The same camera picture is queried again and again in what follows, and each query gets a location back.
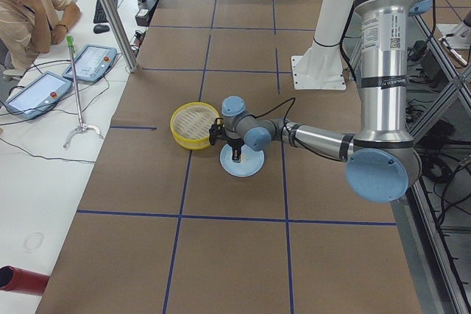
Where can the near teach pendant tablet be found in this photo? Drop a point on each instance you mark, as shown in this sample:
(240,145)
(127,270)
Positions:
(39,96)

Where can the reacher grabber tool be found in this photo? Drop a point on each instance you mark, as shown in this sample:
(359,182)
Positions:
(82,126)

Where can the teach pendant tablet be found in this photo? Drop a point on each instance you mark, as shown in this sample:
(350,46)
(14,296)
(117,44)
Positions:
(39,96)
(93,61)

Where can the aluminium frame post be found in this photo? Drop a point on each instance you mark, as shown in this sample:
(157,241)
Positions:
(120,34)

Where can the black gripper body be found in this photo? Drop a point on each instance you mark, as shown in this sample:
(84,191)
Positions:
(235,143)

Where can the black computer mouse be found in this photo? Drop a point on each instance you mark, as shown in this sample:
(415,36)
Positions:
(101,28)

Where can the yellow bamboo steamer basket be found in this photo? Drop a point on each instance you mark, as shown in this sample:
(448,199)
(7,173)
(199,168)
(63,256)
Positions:
(190,125)

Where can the seated person beige shirt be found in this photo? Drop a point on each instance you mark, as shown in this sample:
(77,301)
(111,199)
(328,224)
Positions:
(30,27)

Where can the light blue plate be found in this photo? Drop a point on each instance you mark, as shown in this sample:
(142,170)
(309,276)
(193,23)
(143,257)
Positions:
(250,163)

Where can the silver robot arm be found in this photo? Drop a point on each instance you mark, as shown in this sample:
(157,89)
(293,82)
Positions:
(381,163)

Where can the red cylinder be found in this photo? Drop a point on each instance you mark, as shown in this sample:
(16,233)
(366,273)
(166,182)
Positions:
(18,280)

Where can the far teach pendant tablet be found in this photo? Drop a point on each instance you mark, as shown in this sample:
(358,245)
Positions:
(93,61)

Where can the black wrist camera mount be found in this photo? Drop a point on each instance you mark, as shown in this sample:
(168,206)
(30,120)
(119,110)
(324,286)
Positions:
(216,131)

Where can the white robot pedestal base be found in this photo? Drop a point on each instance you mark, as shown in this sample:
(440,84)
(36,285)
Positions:
(320,67)

